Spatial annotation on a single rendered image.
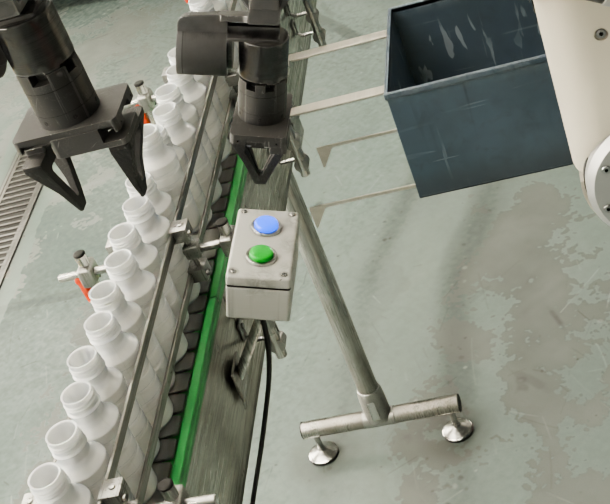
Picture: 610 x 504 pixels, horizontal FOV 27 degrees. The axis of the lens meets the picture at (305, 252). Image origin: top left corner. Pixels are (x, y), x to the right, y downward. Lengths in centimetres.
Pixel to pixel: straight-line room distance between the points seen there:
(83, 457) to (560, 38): 64
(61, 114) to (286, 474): 184
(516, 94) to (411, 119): 18
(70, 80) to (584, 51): 48
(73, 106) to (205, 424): 58
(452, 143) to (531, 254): 109
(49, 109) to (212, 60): 34
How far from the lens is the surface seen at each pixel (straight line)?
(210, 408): 161
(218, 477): 159
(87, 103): 113
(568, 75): 125
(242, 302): 153
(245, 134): 145
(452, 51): 240
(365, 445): 285
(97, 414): 138
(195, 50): 142
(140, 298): 155
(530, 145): 216
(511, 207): 338
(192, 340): 165
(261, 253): 153
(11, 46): 110
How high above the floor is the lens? 197
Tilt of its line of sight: 35 degrees down
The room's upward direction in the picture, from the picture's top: 22 degrees counter-clockwise
